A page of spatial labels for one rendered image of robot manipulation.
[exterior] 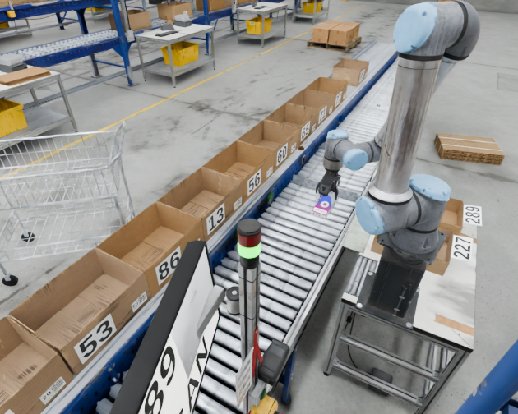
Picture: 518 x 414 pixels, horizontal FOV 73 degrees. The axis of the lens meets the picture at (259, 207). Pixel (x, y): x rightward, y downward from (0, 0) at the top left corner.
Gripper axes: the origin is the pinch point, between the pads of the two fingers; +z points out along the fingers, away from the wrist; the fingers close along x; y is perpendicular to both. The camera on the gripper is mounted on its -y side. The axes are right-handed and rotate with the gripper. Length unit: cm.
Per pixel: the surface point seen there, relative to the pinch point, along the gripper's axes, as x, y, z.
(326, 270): -8.7, -5.3, 36.8
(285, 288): 4.6, -27.0, 37.6
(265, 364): -14, -83, 6
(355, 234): -13.0, 29.3, 34.8
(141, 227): 78, -47, 16
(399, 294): -45, -17, 22
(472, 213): -69, 70, 23
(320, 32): 291, 726, 48
